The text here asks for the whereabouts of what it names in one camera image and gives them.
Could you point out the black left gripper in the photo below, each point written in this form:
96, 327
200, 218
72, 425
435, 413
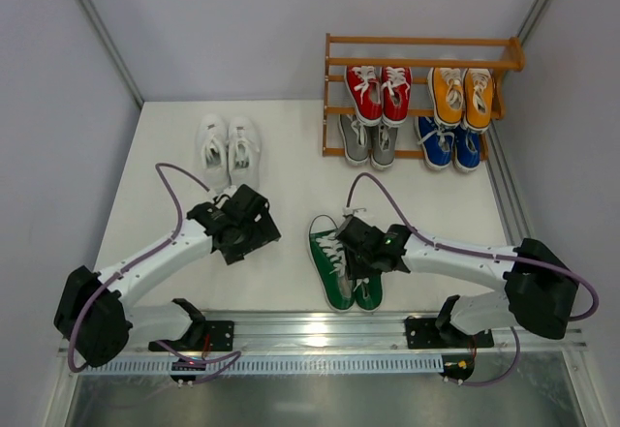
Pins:
264, 232

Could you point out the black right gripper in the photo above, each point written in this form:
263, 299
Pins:
356, 235

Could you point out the left controller board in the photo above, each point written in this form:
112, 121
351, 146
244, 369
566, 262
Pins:
186, 371

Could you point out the blue canvas sneaker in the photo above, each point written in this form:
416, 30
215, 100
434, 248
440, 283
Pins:
467, 149
435, 141

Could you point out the slotted grey cable duct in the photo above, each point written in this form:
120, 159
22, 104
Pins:
283, 365

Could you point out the white leather sneaker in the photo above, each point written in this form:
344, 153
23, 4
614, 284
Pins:
244, 152
212, 147

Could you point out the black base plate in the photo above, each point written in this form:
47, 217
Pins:
424, 334
208, 335

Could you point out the controller board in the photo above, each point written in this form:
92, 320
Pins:
186, 371
457, 367

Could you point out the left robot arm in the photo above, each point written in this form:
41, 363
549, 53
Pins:
99, 312

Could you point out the aluminium mounting rail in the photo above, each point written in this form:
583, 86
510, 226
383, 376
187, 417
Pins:
356, 331

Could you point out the red canvas sneaker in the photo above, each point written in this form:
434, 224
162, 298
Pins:
364, 89
396, 83

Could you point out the orange canvas sneaker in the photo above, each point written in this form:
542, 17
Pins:
446, 91
479, 88

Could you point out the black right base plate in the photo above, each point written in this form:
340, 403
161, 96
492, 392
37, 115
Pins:
424, 334

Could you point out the grey canvas sneaker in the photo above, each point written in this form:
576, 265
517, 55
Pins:
383, 141
355, 137

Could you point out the right controller board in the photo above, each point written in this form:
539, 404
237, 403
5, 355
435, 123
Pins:
457, 367

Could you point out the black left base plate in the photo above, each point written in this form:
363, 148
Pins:
208, 335

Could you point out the wooden shoe shelf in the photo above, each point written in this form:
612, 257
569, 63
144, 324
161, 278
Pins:
499, 56

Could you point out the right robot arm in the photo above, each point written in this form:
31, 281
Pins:
526, 285

